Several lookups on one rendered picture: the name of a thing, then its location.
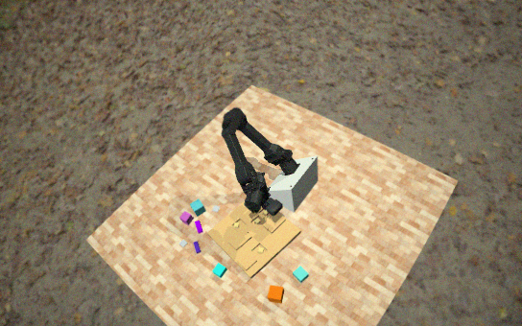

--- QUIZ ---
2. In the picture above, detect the cyan cube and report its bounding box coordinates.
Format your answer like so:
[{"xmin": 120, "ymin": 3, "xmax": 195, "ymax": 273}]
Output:
[{"xmin": 213, "ymin": 263, "xmax": 227, "ymax": 278}]

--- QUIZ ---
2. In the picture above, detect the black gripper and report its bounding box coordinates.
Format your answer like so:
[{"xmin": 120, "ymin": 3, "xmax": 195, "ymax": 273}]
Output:
[{"xmin": 261, "ymin": 187, "xmax": 283, "ymax": 216}]

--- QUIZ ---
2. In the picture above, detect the teal square block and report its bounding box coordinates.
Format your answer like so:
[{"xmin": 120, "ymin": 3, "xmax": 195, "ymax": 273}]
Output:
[{"xmin": 293, "ymin": 266, "xmax": 309, "ymax": 283}]

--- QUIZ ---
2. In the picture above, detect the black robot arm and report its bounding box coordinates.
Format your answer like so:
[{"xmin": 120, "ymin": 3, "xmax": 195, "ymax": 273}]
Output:
[{"xmin": 221, "ymin": 107, "xmax": 300, "ymax": 214}]

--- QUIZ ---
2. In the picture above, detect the teal cube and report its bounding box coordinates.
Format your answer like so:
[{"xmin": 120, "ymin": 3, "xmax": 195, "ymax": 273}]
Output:
[{"xmin": 190, "ymin": 199, "xmax": 206, "ymax": 216}]

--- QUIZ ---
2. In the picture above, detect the orange-brown block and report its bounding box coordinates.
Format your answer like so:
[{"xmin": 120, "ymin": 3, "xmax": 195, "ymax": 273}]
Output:
[{"xmin": 268, "ymin": 286, "xmax": 284, "ymax": 304}]

